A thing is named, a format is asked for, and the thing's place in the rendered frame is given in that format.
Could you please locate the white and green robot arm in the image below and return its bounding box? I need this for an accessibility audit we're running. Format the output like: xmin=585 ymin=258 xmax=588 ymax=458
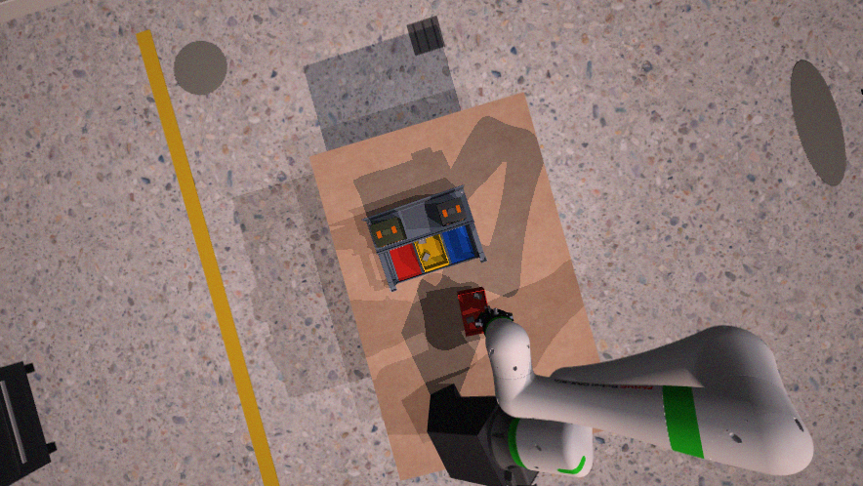
xmin=483 ymin=308 xmax=813 ymax=486

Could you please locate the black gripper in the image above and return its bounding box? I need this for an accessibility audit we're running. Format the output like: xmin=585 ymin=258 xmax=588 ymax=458
xmin=474 ymin=306 xmax=514 ymax=328

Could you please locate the yellow bin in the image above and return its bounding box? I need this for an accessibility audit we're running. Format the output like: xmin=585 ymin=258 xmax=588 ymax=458
xmin=414 ymin=234 xmax=449 ymax=271

